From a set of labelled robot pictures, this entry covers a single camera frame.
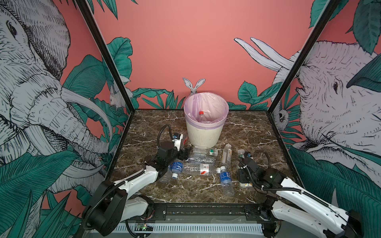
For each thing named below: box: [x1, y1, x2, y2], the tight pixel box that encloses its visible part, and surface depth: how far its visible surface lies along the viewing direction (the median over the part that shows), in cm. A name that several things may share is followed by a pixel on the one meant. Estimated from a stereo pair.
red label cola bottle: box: [197, 110, 206, 123], surface depth 103 cm
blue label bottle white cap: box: [168, 161, 184, 179], surface depth 86 cm
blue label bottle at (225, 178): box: [219, 165, 235, 198], surface depth 83 cm
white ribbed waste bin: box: [183, 92, 230, 150], surface depth 92 cm
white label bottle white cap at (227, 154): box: [221, 143, 233, 168], surface depth 94 cm
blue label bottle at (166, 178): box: [158, 170, 173, 184], surface depth 85 cm
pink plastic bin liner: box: [183, 92, 230, 130], surface depth 92 cm
